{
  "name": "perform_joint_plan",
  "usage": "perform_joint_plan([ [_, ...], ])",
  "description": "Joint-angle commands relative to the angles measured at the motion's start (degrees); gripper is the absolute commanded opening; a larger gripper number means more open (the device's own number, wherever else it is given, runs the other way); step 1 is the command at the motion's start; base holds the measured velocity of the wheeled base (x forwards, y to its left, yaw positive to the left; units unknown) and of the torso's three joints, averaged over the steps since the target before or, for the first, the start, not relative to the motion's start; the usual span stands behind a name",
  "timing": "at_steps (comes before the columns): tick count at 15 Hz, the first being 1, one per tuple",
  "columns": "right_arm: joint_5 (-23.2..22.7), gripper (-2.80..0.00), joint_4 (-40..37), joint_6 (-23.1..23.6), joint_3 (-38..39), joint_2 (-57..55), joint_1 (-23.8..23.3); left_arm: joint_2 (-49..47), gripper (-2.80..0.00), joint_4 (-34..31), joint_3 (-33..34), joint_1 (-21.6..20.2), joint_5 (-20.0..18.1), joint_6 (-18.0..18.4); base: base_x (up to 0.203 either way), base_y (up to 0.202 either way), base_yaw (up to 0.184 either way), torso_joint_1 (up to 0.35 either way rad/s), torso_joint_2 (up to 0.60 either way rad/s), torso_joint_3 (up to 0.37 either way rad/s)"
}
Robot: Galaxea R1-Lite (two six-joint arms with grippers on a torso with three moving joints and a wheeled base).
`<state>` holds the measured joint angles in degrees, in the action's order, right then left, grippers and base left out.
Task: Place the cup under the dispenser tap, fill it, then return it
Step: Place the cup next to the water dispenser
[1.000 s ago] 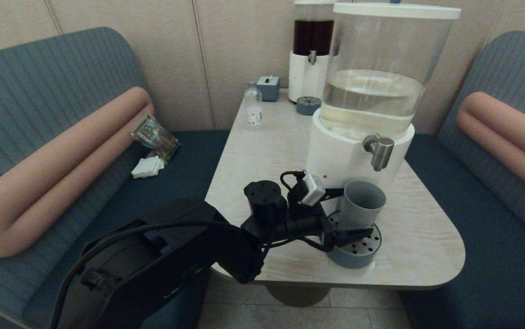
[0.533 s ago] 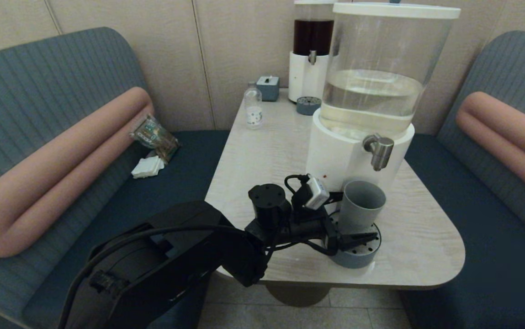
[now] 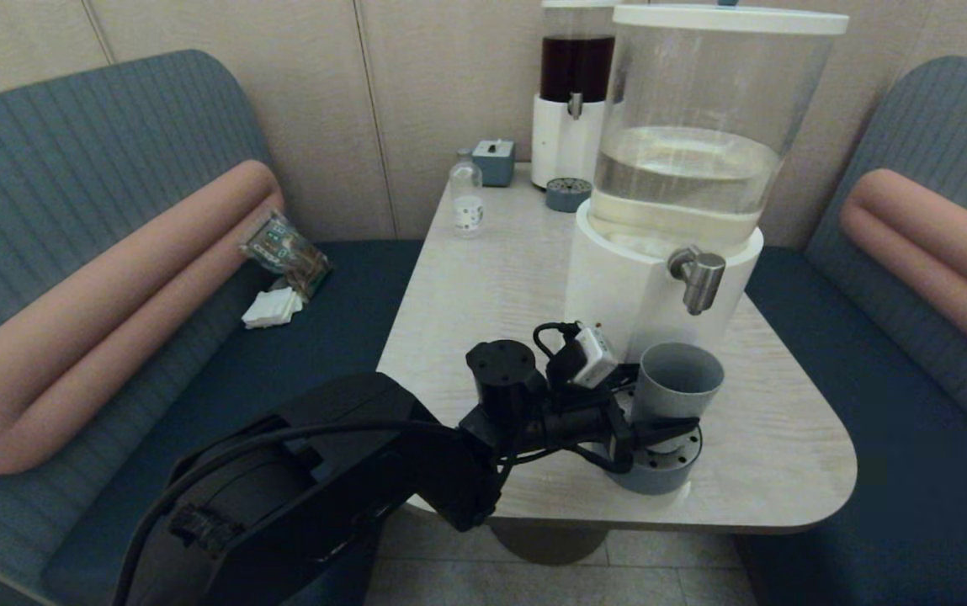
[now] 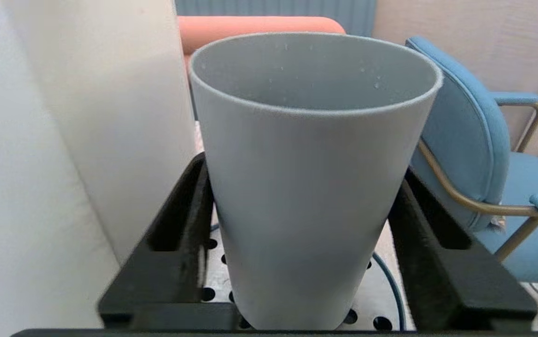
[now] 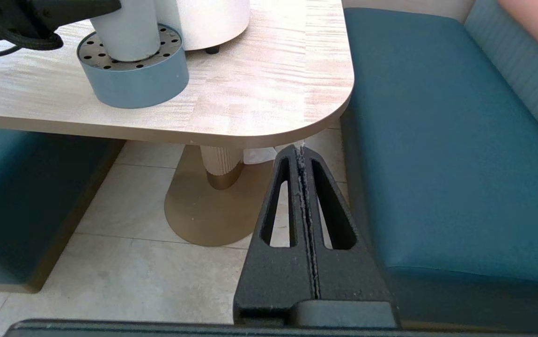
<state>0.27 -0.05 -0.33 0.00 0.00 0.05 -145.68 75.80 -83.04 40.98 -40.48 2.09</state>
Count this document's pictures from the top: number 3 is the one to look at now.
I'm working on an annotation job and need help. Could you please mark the grey-blue plastic cup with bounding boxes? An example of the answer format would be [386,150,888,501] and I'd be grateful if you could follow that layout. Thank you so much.
[630,341,725,424]

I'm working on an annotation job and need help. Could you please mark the silver water dispenser tap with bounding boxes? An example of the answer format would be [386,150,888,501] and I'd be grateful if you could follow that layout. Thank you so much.
[668,245,728,316]

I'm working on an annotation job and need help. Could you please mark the large blue round drip tray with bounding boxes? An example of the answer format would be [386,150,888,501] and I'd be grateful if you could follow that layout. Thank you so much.
[601,396,704,496]

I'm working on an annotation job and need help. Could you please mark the clear tank water dispenser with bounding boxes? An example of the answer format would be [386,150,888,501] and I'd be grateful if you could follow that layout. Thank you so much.
[563,29,837,371]

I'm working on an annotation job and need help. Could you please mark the small blue round drip tray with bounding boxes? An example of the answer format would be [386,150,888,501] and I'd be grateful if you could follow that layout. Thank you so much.
[545,177,593,213]

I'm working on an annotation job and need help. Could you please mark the small clear bottle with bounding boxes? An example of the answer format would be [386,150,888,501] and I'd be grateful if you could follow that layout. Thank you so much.
[450,150,485,238]

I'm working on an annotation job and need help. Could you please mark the dark drink dispenser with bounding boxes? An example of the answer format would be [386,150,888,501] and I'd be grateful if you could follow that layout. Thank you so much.
[531,7,619,189]

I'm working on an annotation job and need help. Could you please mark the blue-grey tissue box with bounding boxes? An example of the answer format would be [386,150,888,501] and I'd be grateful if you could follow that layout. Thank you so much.
[473,139,517,188]

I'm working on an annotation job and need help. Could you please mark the blue-grey booth sofa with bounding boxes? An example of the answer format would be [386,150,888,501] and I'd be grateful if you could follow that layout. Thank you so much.
[0,49,425,606]
[736,56,967,606]

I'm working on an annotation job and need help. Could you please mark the pink bolster cushion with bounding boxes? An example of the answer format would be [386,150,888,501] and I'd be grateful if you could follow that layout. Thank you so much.
[839,168,967,380]
[0,160,285,475]

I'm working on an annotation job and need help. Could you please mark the white folded napkins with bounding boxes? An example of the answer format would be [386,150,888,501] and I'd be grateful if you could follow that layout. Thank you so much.
[242,288,305,330]

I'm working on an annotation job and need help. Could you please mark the green snack bag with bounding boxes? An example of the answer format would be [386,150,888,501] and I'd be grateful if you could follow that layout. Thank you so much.
[239,209,334,302]

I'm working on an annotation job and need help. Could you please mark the water dispenser white lid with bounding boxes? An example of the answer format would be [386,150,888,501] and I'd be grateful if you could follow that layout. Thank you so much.
[614,0,850,36]

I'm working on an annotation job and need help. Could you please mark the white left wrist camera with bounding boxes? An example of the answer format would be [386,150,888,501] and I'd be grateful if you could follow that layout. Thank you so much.
[571,326,619,390]

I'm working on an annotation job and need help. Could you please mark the dark round table pedestal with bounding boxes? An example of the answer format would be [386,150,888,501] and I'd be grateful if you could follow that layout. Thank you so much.
[487,522,610,566]

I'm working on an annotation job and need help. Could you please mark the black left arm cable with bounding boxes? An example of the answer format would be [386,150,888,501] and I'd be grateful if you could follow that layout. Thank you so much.
[113,322,635,606]

